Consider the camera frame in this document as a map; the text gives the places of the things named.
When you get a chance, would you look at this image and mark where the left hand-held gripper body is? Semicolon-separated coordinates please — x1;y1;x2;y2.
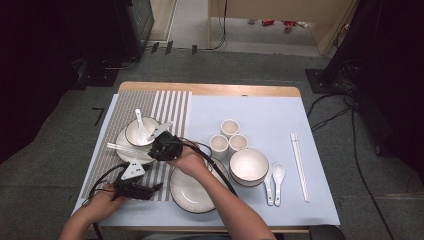
112;158;148;202

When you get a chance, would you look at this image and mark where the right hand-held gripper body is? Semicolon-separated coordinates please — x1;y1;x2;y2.
147;121;185;163

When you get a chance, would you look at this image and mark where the white plate with dark rim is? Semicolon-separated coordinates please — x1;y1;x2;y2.
169;153;231;215
115;119;171;166

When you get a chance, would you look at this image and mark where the white ceramic chopstick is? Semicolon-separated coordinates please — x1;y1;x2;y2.
107;144;152;155
106;142;153;153

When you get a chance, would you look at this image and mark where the white bowl with dark rim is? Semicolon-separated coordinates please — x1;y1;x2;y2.
124;115;163;149
230;173;270;188
228;147;270;188

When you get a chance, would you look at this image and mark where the white ceramic soup spoon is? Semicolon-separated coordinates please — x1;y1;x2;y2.
271;162;287;207
134;108;153;147
263;169;275;207

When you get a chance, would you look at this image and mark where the cream ceramic cup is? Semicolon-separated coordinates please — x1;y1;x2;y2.
220;118;241;138
228;133;249;155
208;133;230;161

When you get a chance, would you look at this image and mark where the bundle of white chopsticks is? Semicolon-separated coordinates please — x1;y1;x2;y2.
289;132;310;203

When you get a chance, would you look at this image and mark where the person's left hand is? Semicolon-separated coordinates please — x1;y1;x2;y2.
79;183;128;223

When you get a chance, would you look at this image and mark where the striped woven placemat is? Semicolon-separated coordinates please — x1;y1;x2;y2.
81;89;194;202

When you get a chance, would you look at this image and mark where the black stand foot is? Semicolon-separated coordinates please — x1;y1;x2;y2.
78;58;141;88

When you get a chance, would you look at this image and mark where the pale blue table sheet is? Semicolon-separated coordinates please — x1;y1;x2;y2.
72;93;341;228

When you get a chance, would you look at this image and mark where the dark equipment box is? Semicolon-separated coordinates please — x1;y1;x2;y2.
113;0;156;61

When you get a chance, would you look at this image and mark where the black curtain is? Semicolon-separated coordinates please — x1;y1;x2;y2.
0;0;128;164
328;0;424;188

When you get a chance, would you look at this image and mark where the black stool seat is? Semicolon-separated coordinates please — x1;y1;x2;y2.
309;225;348;240

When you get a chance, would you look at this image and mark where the beige wooden cabinet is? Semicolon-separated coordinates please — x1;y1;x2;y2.
207;0;363;57

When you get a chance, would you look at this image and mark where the left hand-held gripper black cable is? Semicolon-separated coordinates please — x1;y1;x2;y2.
79;162;132;208

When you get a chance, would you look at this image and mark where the hanging black cable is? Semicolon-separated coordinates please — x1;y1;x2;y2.
216;0;231;52

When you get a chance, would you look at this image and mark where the black metal stand base plate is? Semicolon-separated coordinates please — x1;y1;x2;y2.
304;68;356;95

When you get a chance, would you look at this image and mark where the long black floor cable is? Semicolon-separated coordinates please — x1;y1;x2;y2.
349;96;398;240

